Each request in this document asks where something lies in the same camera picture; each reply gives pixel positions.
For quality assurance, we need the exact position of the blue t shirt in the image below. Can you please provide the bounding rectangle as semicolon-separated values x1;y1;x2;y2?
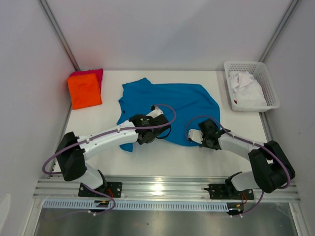
117;78;221;147

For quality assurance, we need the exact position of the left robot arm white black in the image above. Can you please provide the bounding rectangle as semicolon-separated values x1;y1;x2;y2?
56;114;171;197

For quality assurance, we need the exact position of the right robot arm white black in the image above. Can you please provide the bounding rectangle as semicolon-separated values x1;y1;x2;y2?
198;119;296;199

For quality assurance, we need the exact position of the white t shirt in basket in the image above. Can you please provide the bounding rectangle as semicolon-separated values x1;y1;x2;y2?
229;71;267;107

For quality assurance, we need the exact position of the white plastic basket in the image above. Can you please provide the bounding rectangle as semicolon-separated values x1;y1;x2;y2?
224;60;280;112

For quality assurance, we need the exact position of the folded orange t shirt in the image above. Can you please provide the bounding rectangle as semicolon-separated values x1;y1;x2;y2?
67;73;102;110

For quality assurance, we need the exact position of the folded pink t shirt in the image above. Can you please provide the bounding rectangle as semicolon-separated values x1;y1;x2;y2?
70;68;103;89

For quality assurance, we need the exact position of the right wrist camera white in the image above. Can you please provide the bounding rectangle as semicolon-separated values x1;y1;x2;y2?
188;129;203;144

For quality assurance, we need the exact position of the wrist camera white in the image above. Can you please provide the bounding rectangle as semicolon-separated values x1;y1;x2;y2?
188;129;203;144
147;105;164;118

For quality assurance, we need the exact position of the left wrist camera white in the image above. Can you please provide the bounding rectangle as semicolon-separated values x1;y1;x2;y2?
147;105;164;118

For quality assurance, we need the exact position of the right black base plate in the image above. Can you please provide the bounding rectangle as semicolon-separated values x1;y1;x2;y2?
203;183;254;200

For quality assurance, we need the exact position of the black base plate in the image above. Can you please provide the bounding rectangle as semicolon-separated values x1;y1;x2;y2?
203;183;254;200
78;182;123;198

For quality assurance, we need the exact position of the aluminium mounting rail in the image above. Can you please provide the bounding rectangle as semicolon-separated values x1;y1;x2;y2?
33;176;301;203

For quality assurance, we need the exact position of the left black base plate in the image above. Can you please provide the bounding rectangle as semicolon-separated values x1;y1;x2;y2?
78;182;123;198

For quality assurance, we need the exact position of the white slotted cable duct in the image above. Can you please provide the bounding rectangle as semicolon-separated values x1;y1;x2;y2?
43;199;229;212

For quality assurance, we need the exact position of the right aluminium corner post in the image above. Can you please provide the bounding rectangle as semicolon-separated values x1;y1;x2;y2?
259;0;302;63

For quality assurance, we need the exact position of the aluminium corner post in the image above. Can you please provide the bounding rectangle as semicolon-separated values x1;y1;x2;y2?
37;0;80;71
259;0;302;63

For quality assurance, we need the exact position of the left aluminium corner post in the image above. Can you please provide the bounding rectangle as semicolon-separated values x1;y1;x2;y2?
37;0;80;71

